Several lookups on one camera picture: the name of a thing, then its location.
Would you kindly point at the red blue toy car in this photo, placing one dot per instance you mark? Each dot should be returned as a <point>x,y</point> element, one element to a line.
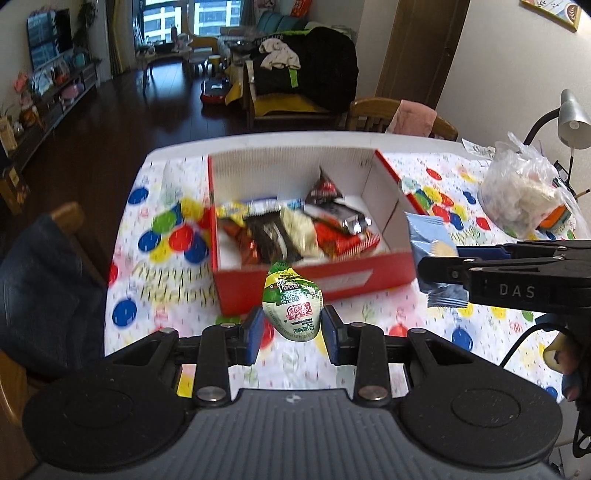
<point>214,92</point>

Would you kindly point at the black triangular snack packet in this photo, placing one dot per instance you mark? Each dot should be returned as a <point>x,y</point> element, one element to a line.
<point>323,187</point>

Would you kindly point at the wooden door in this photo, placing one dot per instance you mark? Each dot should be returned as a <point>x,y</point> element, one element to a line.
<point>415,50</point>

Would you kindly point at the red orange bag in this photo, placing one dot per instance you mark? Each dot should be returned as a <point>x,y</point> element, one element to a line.
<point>302,8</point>

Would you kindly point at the colourful framed picture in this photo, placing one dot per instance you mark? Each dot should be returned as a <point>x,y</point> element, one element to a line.
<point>551,11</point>

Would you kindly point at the green white snack packet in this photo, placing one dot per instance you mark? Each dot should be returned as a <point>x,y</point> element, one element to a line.
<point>291,307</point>

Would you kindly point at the teal sofa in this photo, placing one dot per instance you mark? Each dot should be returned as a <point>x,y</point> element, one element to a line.
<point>277,21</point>

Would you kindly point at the grey desk lamp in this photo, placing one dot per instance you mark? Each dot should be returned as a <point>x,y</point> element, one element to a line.
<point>572,120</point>

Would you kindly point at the wooden chair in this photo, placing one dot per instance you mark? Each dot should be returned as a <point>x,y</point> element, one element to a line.
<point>69,214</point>
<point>369,115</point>

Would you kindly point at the black clothes pile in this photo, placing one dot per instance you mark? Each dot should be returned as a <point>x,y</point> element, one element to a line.
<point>323,64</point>

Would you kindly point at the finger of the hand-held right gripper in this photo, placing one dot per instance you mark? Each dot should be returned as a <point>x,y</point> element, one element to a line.
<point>443,274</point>
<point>491,251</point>

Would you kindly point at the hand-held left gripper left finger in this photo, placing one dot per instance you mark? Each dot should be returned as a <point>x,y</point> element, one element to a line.
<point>253,334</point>

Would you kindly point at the person's right hand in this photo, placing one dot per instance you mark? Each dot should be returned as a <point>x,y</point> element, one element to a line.
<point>570,360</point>

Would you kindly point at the television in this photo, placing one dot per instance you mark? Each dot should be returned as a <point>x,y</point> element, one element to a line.
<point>48,37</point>

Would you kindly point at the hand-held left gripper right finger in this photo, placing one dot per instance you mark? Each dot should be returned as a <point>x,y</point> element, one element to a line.
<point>331,334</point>

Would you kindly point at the balloon print tablecloth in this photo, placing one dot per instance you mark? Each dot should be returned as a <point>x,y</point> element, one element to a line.
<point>152,286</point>

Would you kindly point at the white paper slip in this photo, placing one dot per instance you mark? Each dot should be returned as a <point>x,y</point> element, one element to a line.
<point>478,148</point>

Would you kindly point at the white garment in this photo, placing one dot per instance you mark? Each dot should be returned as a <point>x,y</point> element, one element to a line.
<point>279,53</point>

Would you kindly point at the pink cloth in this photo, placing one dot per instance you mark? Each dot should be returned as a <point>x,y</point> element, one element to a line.
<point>413,117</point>

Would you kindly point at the wooden coffee table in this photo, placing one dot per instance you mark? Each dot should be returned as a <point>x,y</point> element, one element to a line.
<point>161,57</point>

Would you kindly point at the silver black snack packet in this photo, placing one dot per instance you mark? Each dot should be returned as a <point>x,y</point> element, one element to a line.
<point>358,224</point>

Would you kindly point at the large window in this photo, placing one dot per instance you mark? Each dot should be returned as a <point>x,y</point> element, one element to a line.
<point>207,14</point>

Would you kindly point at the dark TV cabinet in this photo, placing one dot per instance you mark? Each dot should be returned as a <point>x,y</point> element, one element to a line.
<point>46,110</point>

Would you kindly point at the light blue snack packet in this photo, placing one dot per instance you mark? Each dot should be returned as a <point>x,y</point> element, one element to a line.
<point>429,240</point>

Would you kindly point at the clear plastic bag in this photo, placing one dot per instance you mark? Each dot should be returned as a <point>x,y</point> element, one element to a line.
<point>521,194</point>

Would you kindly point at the brown cardboard box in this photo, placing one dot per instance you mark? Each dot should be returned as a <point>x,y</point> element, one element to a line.
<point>14,189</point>

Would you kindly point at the red cardboard box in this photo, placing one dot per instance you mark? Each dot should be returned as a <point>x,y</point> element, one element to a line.
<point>240,288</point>

